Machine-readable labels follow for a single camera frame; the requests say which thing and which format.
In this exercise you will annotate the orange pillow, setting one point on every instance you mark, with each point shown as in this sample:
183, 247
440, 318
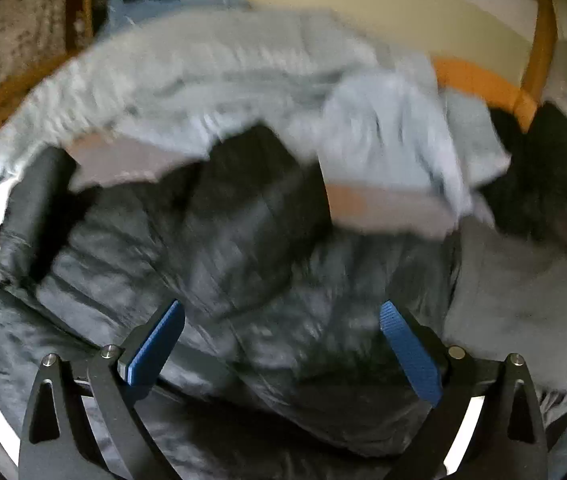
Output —
494, 90

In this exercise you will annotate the grey folded garment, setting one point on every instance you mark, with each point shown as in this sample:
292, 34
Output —
511, 297

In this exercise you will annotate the black fleece coat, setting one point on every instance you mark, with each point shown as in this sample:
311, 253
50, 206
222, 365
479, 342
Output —
530, 199

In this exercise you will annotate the light blue duvet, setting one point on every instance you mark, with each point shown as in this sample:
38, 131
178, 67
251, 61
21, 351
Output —
369, 112

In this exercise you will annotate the wooden bed frame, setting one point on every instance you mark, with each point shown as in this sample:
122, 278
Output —
538, 45

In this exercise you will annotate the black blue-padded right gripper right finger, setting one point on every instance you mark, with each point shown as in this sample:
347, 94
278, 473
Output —
414, 350

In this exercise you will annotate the blue pillow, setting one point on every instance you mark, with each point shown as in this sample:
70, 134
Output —
124, 14

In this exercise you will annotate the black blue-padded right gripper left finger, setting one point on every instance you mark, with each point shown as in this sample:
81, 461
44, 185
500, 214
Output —
147, 348

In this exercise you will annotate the dark quilted down jacket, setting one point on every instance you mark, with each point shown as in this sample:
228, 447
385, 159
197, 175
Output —
213, 309

